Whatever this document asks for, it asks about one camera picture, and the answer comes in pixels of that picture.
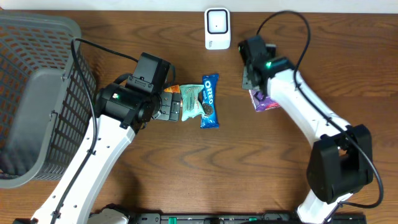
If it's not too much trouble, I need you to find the purple pink Carefree pack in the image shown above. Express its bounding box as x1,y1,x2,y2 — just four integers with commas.
249,90,280,112

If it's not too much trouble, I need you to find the mint green snack pack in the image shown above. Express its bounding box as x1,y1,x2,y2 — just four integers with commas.
180,84,205,121

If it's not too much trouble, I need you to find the blue Oreo cookie pack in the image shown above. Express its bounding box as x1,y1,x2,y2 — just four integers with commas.
200,73,219,129

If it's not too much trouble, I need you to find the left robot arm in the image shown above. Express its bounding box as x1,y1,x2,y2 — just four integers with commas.
14,53,175,224

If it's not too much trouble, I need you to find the grey plastic shopping basket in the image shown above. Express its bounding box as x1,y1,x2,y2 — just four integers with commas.
1,11,96,189

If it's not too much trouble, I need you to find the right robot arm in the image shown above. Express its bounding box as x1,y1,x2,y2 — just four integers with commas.
238,35,374,223

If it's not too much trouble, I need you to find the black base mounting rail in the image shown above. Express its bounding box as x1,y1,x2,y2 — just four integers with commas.
90,212,368,224

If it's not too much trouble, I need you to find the orange small snack box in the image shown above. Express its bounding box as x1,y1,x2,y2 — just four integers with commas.
164,85,180,93

